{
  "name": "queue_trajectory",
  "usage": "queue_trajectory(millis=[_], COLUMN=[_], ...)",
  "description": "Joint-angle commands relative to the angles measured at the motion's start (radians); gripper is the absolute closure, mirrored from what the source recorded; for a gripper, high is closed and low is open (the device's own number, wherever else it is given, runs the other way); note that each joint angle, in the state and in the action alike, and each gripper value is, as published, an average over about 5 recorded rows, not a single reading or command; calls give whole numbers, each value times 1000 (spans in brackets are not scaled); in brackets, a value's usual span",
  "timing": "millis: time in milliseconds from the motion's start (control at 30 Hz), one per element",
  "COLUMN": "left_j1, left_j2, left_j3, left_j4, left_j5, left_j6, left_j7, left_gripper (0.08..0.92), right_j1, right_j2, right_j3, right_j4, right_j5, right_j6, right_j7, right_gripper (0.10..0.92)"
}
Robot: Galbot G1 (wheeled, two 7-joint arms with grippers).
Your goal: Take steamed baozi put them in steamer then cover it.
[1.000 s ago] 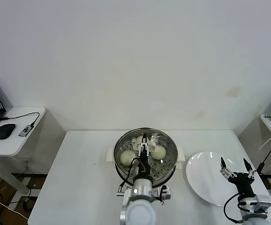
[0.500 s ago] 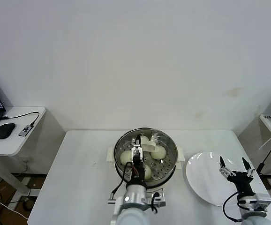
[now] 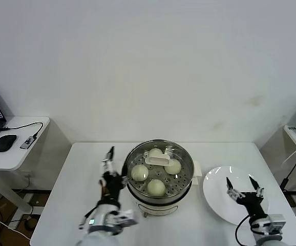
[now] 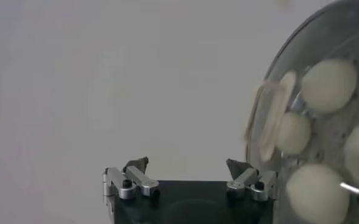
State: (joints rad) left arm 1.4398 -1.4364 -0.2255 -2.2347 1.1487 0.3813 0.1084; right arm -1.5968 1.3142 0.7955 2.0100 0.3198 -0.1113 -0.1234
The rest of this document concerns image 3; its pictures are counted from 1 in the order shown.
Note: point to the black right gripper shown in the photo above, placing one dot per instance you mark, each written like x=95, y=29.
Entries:
x=253, y=202

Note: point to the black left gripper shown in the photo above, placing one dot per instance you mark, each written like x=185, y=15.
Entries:
x=112, y=185

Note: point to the white steamed baozi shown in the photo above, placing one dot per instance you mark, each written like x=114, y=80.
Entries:
x=156, y=187
x=139, y=173
x=154, y=153
x=174, y=167

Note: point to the round glass pot lid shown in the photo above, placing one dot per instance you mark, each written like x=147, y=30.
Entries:
x=158, y=161

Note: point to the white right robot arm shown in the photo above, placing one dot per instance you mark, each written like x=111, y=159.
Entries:
x=265, y=237

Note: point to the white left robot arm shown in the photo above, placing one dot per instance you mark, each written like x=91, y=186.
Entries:
x=102, y=225

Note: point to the stainless steel steamer basket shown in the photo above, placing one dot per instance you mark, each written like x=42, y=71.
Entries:
x=184, y=159

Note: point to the white round plate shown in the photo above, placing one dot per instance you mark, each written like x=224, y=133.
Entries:
x=217, y=200

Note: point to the cream electric cooker base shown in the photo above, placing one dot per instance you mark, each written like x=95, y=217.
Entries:
x=158, y=206

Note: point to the small printed label sticker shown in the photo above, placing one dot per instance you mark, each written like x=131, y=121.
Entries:
x=294, y=127

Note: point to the black floor stand bar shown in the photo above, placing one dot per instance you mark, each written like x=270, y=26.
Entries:
x=30, y=190

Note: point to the silver USB hub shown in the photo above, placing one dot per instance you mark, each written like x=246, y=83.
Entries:
x=28, y=142

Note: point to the brown round floor object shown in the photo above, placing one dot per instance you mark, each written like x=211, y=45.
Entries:
x=30, y=224

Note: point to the black computer mouse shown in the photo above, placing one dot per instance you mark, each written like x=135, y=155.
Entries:
x=5, y=142

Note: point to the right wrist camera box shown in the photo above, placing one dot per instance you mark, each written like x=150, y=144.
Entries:
x=276, y=223

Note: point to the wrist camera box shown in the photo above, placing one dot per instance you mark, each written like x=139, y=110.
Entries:
x=276, y=223
x=126, y=219

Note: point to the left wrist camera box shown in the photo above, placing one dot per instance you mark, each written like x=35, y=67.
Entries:
x=126, y=219

